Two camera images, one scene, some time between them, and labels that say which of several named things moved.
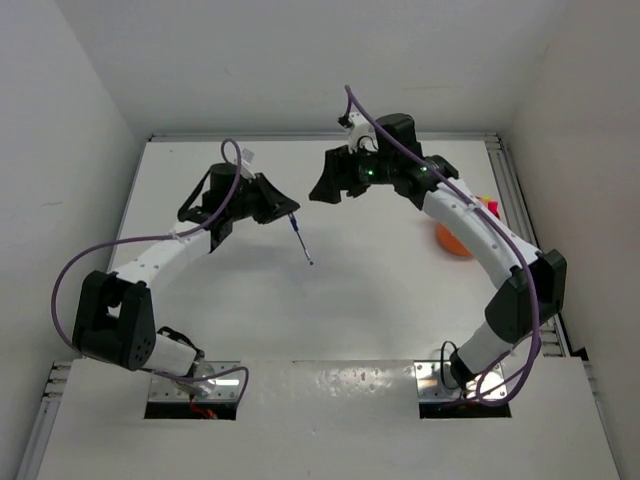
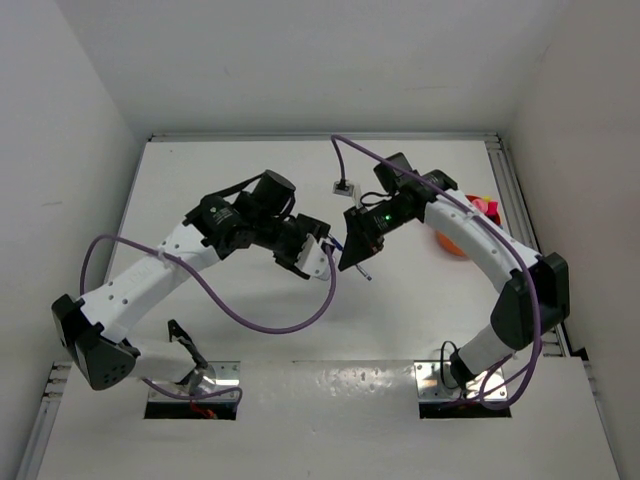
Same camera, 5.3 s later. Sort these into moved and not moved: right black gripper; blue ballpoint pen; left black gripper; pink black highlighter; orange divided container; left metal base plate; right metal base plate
Moved: left black gripper; right black gripper; blue ballpoint pen
Not moved: orange divided container; pink black highlighter; left metal base plate; right metal base plate
